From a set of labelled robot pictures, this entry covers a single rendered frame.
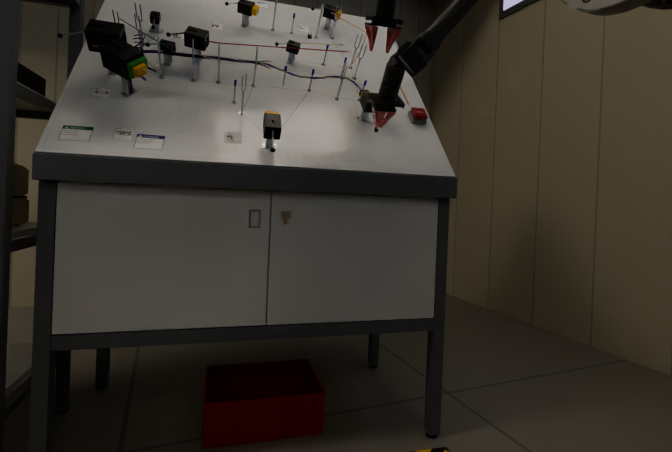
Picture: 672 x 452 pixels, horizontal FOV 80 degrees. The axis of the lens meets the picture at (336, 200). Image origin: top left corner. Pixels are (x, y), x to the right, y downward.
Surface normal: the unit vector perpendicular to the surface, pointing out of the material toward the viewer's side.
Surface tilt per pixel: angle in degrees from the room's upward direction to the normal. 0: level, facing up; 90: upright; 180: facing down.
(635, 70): 90
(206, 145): 50
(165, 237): 90
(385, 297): 90
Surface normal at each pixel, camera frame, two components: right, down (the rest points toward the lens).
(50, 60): 0.39, 0.02
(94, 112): 0.23, -0.63
